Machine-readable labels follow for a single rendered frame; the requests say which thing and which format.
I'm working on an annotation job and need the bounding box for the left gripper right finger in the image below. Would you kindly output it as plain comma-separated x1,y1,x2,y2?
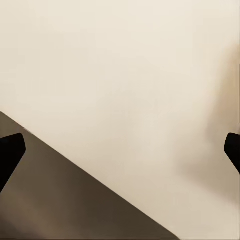
224,133,240,173

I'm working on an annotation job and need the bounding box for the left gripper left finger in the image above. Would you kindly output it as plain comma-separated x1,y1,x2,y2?
0,133,26,193

